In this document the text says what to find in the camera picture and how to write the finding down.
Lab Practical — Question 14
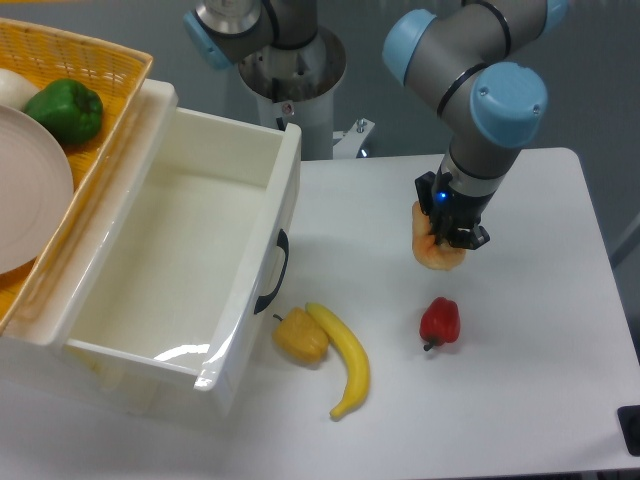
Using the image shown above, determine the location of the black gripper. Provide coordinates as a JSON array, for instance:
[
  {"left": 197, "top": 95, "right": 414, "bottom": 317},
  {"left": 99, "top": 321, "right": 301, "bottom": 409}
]
[{"left": 414, "top": 170, "right": 496, "bottom": 249}]

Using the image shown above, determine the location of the orange triangle bread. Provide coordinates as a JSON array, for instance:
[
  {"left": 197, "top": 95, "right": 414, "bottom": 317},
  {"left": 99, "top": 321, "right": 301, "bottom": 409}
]
[{"left": 412, "top": 201, "right": 466, "bottom": 271}]

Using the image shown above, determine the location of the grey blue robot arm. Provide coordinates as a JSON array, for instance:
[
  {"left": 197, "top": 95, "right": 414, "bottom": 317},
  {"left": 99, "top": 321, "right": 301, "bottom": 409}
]
[{"left": 183, "top": 1, "right": 568, "bottom": 250}]

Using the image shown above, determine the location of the open white upper drawer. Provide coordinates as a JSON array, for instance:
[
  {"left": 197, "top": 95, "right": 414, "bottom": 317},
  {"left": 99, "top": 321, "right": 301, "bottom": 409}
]
[{"left": 66, "top": 109, "right": 301, "bottom": 412}]

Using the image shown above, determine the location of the white drawer cabinet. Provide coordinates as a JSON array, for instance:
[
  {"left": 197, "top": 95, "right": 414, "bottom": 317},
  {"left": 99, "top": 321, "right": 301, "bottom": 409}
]
[{"left": 0, "top": 78, "right": 303, "bottom": 419}]

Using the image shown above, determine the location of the red bell pepper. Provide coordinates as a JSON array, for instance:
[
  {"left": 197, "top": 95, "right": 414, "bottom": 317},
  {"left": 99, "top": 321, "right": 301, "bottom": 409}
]
[{"left": 419, "top": 297, "right": 461, "bottom": 351}]

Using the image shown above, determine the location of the yellow banana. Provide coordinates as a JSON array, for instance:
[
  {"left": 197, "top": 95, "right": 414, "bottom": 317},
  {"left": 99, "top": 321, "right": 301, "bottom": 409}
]
[{"left": 305, "top": 302, "right": 371, "bottom": 421}]

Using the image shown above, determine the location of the yellow bell pepper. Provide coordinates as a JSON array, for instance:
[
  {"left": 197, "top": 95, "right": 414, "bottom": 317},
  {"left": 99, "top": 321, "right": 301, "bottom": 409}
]
[{"left": 272, "top": 307, "right": 329, "bottom": 364}]

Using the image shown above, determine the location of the black device at table edge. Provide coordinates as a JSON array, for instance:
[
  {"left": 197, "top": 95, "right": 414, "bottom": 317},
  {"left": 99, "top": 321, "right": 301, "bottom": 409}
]
[{"left": 617, "top": 405, "right": 640, "bottom": 457}]

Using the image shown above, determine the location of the green bell pepper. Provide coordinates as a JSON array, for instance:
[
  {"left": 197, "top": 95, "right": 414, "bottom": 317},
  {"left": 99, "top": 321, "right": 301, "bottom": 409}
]
[{"left": 23, "top": 79, "right": 103, "bottom": 145}]

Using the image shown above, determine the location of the beige round plate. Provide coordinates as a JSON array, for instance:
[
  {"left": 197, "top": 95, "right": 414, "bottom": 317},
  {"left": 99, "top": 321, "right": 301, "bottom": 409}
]
[{"left": 1, "top": 106, "right": 74, "bottom": 273}]

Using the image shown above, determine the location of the yellow woven basket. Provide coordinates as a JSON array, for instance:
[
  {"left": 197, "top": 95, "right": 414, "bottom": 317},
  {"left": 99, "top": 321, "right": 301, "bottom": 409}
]
[{"left": 1, "top": 18, "right": 153, "bottom": 330}]

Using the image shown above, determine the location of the white onion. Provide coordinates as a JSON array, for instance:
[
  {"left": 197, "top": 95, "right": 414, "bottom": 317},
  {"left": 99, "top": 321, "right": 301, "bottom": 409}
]
[{"left": 0, "top": 69, "right": 39, "bottom": 111}]

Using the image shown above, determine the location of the black drawer handle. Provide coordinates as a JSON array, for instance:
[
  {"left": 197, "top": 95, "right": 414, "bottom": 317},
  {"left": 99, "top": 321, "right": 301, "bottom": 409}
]
[{"left": 253, "top": 229, "right": 290, "bottom": 315}]

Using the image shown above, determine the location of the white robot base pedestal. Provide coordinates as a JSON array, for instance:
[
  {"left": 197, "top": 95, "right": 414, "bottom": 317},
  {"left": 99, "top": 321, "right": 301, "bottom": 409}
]
[{"left": 238, "top": 27, "right": 375, "bottom": 161}]

